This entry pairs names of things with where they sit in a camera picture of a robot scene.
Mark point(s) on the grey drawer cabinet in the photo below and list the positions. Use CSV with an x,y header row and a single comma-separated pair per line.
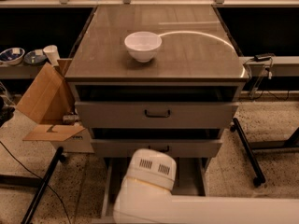
x,y
195,49

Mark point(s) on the grey top drawer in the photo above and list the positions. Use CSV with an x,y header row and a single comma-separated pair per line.
x,y
156,107

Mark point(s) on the black right stand leg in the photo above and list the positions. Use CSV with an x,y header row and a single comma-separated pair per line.
x,y
259,178

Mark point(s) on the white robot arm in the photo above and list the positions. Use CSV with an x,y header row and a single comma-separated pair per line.
x,y
146,197

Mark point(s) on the black left stand leg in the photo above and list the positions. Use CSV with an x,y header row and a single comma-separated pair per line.
x,y
43,182

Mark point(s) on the brown cardboard box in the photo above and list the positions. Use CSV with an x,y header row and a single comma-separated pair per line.
x,y
46,102

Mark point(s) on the black power adapter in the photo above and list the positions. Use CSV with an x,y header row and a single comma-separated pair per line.
x,y
263,57

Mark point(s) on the grey open bottom drawer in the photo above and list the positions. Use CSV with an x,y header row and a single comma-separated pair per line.
x,y
190,180

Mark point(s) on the blue patterned bowl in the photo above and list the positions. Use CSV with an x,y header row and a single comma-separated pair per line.
x,y
12,56

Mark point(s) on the white paper cup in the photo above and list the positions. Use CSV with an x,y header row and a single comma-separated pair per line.
x,y
52,54

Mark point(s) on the white ceramic bowl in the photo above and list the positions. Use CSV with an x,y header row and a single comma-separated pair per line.
x,y
142,46

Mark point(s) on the black stand leg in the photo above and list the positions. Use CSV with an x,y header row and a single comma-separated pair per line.
x,y
259,178
43,182

